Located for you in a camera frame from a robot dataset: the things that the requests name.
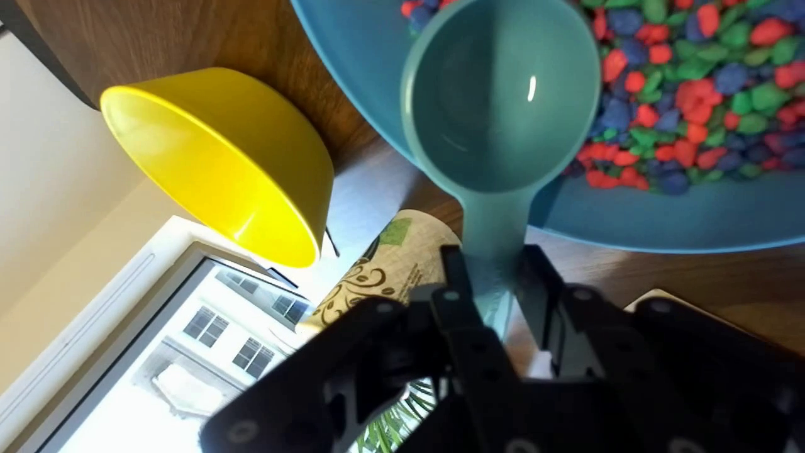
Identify yellow bowl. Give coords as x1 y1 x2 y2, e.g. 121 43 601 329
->
98 64 337 271

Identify patterned paper cup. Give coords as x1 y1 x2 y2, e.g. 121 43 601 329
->
297 208 463 337

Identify colourful cereal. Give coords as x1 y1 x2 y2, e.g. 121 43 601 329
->
399 0 805 195

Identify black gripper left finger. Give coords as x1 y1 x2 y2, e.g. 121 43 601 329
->
198 243 537 453

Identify white paper napkin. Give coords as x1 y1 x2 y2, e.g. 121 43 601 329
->
321 136 448 292

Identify green potted plant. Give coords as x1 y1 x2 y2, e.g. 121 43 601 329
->
360 375 442 453

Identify blue measuring spoon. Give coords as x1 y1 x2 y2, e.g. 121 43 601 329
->
399 0 603 340

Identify blue bowl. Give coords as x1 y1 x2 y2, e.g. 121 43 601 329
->
286 0 805 256

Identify window frame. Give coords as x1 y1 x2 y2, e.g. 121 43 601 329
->
0 214 323 453

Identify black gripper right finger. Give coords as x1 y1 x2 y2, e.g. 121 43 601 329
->
512 242 805 453

